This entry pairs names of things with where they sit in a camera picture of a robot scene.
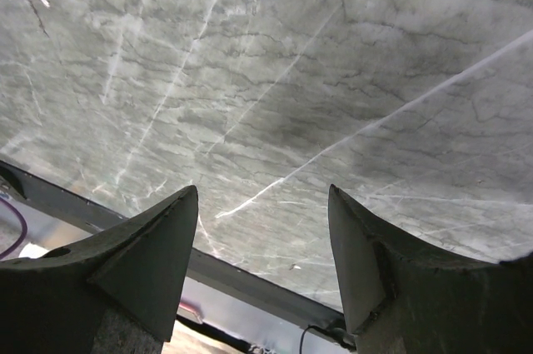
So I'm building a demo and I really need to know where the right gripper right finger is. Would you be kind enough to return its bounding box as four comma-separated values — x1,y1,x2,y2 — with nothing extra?
327,184,501,337

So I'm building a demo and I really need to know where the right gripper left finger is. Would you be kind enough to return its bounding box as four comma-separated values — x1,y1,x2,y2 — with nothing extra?
1,186,198,342

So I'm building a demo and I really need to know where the black base beam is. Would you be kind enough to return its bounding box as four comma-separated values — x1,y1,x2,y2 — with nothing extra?
1,162,356,353

